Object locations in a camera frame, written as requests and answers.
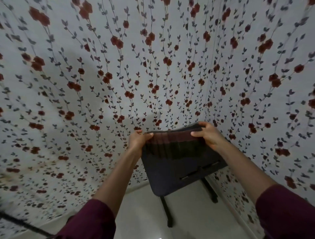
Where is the maroon sleeve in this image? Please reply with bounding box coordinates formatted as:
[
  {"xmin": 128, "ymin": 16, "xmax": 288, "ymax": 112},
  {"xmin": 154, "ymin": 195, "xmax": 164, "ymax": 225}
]
[
  {"xmin": 255, "ymin": 184, "xmax": 315, "ymax": 239},
  {"xmin": 53, "ymin": 199, "xmax": 117, "ymax": 239}
]

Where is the person's right hand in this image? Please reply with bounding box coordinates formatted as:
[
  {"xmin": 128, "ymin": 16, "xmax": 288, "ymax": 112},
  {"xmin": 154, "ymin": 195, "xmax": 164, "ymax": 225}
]
[{"xmin": 191, "ymin": 121, "xmax": 231, "ymax": 152}]

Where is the person's right forearm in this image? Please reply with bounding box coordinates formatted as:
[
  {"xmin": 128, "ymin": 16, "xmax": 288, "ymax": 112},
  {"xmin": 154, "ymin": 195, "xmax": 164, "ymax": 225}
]
[{"xmin": 216, "ymin": 141, "xmax": 280, "ymax": 210}]

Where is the maroon left sleeve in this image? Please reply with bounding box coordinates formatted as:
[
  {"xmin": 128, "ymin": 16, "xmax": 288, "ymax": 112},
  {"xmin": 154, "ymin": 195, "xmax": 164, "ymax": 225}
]
[{"xmin": 53, "ymin": 199, "xmax": 117, "ymax": 239}]

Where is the person's left forearm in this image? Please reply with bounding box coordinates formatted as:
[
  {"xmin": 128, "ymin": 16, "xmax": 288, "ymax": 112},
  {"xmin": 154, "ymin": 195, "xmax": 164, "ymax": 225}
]
[{"xmin": 92, "ymin": 148, "xmax": 142, "ymax": 218}]

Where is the dark striped cloth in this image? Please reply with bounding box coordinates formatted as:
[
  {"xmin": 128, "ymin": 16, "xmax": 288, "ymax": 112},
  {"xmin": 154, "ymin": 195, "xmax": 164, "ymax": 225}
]
[{"xmin": 141, "ymin": 122, "xmax": 210, "ymax": 161}]

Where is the black cable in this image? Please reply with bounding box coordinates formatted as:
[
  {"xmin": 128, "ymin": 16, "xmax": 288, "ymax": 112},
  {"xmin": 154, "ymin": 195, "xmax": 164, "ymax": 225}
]
[{"xmin": 0, "ymin": 212, "xmax": 53, "ymax": 238}]

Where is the person's left hand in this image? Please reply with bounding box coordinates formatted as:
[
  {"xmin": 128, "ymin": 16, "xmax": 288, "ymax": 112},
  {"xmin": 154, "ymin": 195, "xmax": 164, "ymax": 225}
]
[{"xmin": 128, "ymin": 130, "xmax": 154, "ymax": 158}]

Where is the maroon right sleeve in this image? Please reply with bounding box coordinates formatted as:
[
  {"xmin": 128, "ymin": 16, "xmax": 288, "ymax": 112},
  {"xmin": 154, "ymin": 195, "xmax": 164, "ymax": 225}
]
[{"xmin": 255, "ymin": 184, "xmax": 315, "ymax": 239}]

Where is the small black table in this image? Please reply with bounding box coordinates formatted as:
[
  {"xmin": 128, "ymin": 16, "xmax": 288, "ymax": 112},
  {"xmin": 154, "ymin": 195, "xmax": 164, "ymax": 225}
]
[{"xmin": 141, "ymin": 122, "xmax": 229, "ymax": 228}]

